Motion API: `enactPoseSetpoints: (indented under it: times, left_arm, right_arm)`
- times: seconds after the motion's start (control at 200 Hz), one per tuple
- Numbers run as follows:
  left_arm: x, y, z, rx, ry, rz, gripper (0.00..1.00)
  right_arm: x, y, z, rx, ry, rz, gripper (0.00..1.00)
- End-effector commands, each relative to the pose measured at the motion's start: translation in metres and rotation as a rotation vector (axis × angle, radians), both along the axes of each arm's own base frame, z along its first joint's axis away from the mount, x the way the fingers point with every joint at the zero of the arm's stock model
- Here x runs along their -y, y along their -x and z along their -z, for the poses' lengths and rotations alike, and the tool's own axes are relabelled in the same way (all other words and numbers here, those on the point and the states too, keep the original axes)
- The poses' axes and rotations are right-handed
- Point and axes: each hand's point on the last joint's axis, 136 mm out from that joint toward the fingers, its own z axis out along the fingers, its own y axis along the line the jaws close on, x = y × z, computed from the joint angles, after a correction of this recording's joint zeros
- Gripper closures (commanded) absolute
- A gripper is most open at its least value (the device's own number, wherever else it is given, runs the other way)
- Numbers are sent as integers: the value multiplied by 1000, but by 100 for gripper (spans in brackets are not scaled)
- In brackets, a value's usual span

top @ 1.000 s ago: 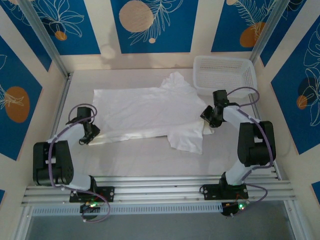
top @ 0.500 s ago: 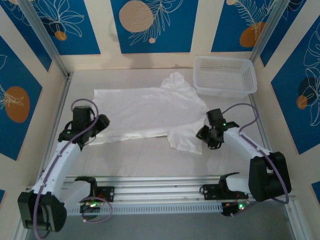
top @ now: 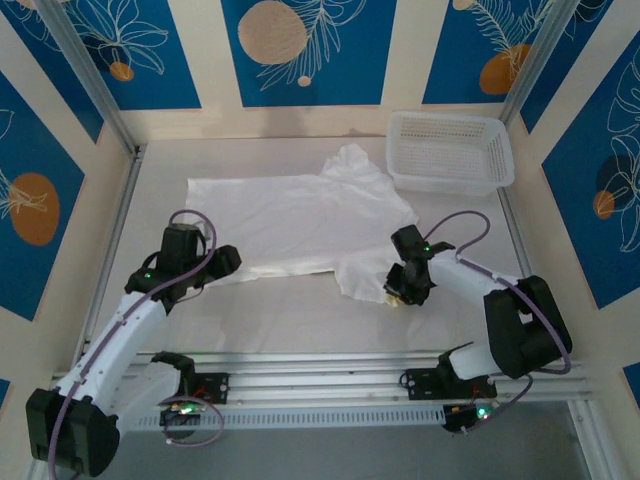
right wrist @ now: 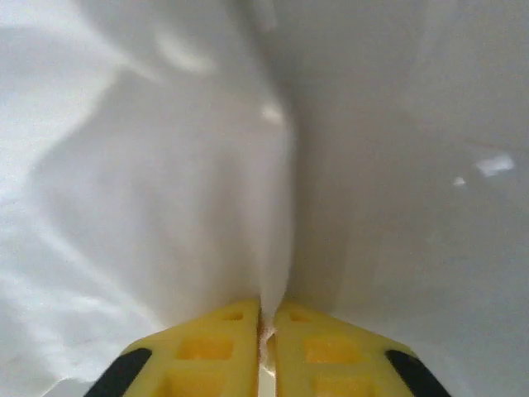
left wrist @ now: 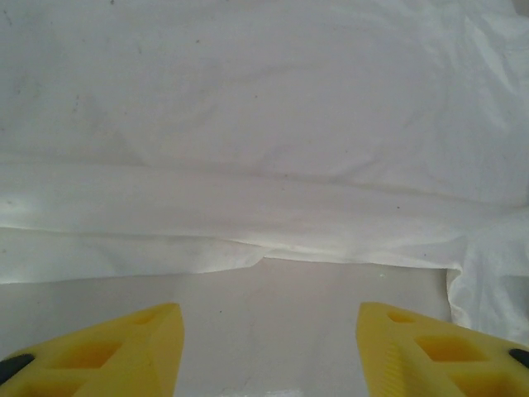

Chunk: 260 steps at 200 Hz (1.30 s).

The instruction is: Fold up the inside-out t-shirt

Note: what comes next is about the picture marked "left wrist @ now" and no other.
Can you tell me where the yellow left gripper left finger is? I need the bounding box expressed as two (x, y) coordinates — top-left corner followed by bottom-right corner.
(0, 303), (185, 397)

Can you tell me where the white t-shirt with black print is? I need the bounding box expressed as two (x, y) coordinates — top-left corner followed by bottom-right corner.
(0, 0), (529, 344)

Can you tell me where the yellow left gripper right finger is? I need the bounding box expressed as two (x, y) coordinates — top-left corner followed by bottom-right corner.
(357, 301), (529, 397)

